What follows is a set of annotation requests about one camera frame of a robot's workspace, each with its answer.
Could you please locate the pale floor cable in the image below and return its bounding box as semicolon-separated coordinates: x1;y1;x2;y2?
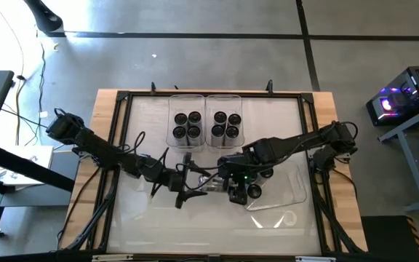
0;0;27;146

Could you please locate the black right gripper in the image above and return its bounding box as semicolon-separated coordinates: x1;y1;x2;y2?
218;154;257;205

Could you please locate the black box with hazard stripe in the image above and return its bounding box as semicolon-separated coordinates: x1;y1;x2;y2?
360;215;419;262

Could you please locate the black metal table frame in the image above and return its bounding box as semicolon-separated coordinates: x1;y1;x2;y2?
57;80;366;262

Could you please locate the blue-grey metal table frame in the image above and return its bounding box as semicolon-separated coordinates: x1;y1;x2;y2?
378;100;419;213

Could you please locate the black curved stand foot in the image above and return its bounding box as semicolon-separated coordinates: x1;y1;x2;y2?
23;0;65;33

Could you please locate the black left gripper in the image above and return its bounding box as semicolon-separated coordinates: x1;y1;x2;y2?
159;151;212;210

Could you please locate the black floor cable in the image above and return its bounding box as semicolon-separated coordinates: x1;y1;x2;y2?
34;25;47;141
0;100;50;129

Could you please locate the clear plastic bin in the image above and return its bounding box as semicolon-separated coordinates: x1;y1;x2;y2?
165;94;207;148
243;159;308;213
204;94;246;150

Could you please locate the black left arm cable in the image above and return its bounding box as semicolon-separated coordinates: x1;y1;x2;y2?
131;130;170;199

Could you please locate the black computer with coloured lights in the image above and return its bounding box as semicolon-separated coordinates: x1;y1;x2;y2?
365;65;419;127

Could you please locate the silver metal bracket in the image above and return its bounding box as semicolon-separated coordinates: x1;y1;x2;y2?
91;254;135;262
295;255;337;262

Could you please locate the white box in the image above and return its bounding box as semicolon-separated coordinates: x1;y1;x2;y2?
0;145;56;187

